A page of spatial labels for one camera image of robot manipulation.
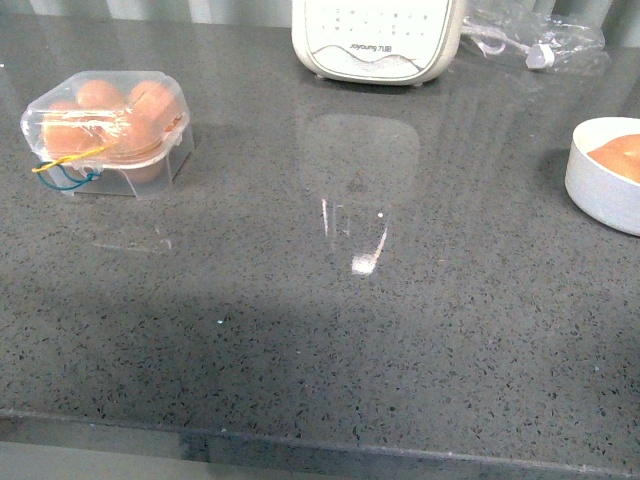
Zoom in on clear plastic egg box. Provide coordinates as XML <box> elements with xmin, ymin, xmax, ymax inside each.
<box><xmin>21</xmin><ymin>71</ymin><xmax>194</xmax><ymax>199</ymax></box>

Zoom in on brown egg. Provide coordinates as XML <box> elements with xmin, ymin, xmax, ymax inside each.
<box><xmin>76</xmin><ymin>79</ymin><xmax>125</xmax><ymax>110</ymax></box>
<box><xmin>113</xmin><ymin>112</ymin><xmax>161</xmax><ymax>184</ymax></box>
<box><xmin>588</xmin><ymin>134</ymin><xmax>639</xmax><ymax>183</ymax></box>
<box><xmin>129</xmin><ymin>80</ymin><xmax>183</xmax><ymax>132</ymax></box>
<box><xmin>41</xmin><ymin>118</ymin><xmax>103</xmax><ymax>158</ymax></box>

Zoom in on brown egg in box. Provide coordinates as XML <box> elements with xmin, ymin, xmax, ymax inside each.
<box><xmin>76</xmin><ymin>79</ymin><xmax>125</xmax><ymax>110</ymax></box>
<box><xmin>113</xmin><ymin>112</ymin><xmax>161</xmax><ymax>184</ymax></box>
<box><xmin>129</xmin><ymin>80</ymin><xmax>183</xmax><ymax>132</ymax></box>

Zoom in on cream soy milk maker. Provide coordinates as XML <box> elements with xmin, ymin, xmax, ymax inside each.
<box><xmin>291</xmin><ymin>0</ymin><xmax>467</xmax><ymax>86</ymax></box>

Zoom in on blue rubber band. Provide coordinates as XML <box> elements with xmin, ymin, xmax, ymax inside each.
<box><xmin>37</xmin><ymin>167</ymin><xmax>101</xmax><ymax>192</ymax></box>

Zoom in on yellow rubber band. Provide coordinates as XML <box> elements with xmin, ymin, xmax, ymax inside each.
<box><xmin>31</xmin><ymin>145</ymin><xmax>107</xmax><ymax>174</ymax></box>

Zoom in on white ceramic bowl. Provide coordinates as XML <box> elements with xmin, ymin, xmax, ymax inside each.
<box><xmin>565</xmin><ymin>117</ymin><xmax>639</xmax><ymax>236</ymax></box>

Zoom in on clear plastic bag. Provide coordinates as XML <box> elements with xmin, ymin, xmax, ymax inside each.
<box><xmin>461</xmin><ymin>1</ymin><xmax>611</xmax><ymax>76</ymax></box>

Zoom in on grey curtain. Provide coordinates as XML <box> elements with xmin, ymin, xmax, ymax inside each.
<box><xmin>1</xmin><ymin>0</ymin><xmax>639</xmax><ymax>47</ymax></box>

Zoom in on white power cable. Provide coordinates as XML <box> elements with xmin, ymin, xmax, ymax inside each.
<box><xmin>462</xmin><ymin>17</ymin><xmax>555</xmax><ymax>70</ymax></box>

